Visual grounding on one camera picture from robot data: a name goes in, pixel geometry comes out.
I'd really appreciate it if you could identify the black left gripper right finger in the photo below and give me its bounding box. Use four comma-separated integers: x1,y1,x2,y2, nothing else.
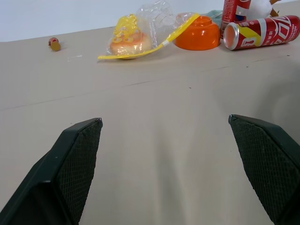
228,114,300,225

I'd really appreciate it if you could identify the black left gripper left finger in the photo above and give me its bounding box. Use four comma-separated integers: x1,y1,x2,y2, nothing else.
0,117,103,225

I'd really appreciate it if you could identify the clear yellow-trimmed plastic bag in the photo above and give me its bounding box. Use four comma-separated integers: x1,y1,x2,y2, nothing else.
97,0,200,61

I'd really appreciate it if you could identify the small brown red toy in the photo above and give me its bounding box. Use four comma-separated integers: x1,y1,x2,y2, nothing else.
48,37,61,52

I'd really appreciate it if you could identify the red soda can lying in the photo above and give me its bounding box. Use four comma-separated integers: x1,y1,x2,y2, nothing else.
223,15,300,52

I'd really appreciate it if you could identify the round orange-white bun toy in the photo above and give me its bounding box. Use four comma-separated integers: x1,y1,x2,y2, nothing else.
109,32,152,56

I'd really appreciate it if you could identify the orange plastic bowl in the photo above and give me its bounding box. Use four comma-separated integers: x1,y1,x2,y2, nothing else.
174,15,221,51

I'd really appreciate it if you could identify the teal cloth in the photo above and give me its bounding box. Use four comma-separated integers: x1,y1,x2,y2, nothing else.
206,9,224,33

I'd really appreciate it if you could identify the red soda can upright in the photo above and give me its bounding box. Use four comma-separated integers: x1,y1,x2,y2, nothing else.
220,0,252,40

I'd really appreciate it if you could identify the white plush toy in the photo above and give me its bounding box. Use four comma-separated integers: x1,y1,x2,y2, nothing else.
245,0,282,21

